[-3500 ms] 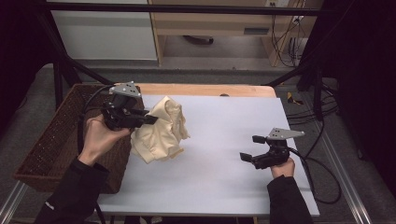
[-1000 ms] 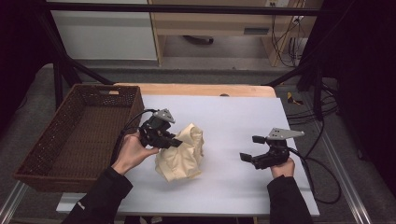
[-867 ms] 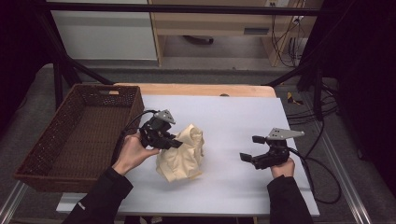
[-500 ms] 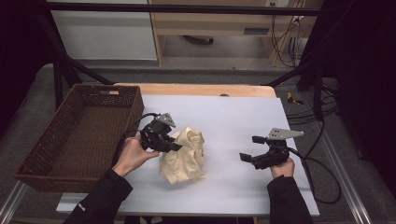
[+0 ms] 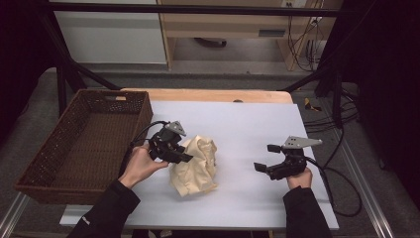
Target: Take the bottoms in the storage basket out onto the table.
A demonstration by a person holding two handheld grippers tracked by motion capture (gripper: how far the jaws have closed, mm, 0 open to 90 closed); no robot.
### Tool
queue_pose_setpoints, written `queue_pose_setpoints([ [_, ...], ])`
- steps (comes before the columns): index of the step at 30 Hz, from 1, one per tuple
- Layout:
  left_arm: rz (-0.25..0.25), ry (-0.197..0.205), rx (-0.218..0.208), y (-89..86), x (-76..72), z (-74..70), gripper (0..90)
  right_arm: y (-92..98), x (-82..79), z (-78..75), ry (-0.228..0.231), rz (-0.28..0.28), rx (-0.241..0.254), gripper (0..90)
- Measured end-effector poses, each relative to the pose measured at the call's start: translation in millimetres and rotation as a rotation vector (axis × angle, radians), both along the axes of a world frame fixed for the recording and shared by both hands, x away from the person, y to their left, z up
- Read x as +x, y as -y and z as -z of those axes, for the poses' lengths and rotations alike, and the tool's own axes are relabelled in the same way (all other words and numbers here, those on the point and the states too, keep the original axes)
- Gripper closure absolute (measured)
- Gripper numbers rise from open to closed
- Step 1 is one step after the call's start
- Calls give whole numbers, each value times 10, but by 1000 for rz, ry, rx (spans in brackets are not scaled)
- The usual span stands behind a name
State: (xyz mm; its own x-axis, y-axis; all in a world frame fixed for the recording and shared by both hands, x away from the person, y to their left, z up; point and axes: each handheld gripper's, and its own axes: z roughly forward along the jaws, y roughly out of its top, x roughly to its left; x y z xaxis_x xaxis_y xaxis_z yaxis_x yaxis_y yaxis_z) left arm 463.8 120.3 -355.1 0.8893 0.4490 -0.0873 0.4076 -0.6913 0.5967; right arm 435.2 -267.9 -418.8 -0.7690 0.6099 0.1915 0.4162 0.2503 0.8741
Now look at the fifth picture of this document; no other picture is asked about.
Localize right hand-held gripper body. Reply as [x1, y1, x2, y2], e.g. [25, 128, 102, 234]
[265, 135, 324, 181]

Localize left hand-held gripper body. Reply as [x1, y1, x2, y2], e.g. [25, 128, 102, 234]
[148, 120, 188, 164]

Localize cream cloth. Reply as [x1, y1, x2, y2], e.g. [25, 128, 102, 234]
[168, 134, 219, 198]

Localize brown wicker basket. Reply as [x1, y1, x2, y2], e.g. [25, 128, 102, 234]
[13, 88, 155, 206]

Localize person's right hand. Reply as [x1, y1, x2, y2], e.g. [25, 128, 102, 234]
[285, 167, 314, 190]

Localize person's left hand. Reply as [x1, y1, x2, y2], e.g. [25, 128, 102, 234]
[118, 143, 170, 190]

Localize white foam mat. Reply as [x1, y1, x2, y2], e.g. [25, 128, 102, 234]
[58, 99, 341, 231]

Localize yellow and black clip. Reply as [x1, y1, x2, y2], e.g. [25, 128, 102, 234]
[303, 97, 323, 113]

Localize black metal stand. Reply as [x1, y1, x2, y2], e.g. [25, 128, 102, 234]
[39, 9, 121, 117]
[280, 60, 345, 131]

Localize white cabinet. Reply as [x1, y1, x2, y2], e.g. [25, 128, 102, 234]
[52, 0, 167, 65]

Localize black curtain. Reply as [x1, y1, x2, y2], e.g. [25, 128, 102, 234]
[325, 0, 420, 210]
[0, 0, 64, 148]

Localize light wooden desk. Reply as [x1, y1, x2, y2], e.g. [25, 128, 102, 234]
[157, 0, 345, 72]

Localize left hand-held gripper black cable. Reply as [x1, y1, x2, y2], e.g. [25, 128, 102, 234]
[118, 120, 170, 179]

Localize hand-held gripper black cable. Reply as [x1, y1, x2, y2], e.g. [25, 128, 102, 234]
[304, 155, 364, 218]
[118, 120, 170, 179]

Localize right hand-held gripper black cable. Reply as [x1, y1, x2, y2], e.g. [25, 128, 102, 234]
[304, 155, 364, 218]

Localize bundle of black floor cables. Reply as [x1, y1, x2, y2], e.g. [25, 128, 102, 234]
[302, 88, 362, 136]

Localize aluminium rail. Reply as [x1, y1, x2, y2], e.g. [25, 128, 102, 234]
[0, 192, 32, 238]
[332, 127, 396, 238]

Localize hanging cables under desk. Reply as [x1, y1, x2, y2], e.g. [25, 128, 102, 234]
[286, 0, 328, 72]

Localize black horizontal frame bar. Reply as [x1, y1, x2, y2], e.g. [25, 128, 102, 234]
[49, 1, 342, 18]

